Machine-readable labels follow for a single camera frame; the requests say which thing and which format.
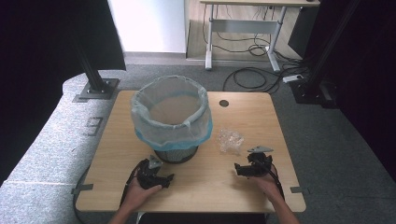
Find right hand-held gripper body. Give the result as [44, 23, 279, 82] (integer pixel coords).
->
[247, 146, 275, 178]

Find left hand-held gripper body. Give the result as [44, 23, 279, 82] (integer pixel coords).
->
[136, 154, 169, 189]

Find black mesh waste bin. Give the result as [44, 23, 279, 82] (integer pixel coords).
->
[153, 145, 200, 165]

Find clear plastic wrap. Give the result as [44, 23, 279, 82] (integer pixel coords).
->
[217, 128, 246, 156]

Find translucent white-blue bin bag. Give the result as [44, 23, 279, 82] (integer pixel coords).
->
[130, 75, 214, 152]

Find person's left hand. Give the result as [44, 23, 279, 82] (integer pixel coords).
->
[121, 176, 163, 214]

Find person's right hand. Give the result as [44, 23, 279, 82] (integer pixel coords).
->
[248, 172, 284, 203]

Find grey tape strip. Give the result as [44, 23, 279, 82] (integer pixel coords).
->
[71, 183, 94, 196]
[290, 186, 311, 195]

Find white power strip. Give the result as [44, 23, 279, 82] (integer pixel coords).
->
[282, 74, 304, 84]

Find white-framed wooden desk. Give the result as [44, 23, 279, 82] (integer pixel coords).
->
[199, 0, 321, 73]

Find black computer case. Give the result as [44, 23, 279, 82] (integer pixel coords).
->
[287, 5, 320, 60]

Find black curtain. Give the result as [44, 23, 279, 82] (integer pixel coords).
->
[0, 0, 127, 188]
[303, 0, 396, 183]

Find white panel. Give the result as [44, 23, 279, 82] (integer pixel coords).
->
[106, 0, 190, 54]

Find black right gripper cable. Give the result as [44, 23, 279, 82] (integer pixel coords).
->
[253, 153, 286, 200]

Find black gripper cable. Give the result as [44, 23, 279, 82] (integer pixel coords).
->
[119, 160, 148, 209]
[253, 153, 286, 200]

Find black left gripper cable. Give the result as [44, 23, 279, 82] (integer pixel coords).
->
[119, 160, 148, 209]

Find black floor cables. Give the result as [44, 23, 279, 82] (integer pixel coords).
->
[202, 4, 309, 95]

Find black metal stand with base plate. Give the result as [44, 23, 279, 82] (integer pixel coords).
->
[72, 40, 120, 104]

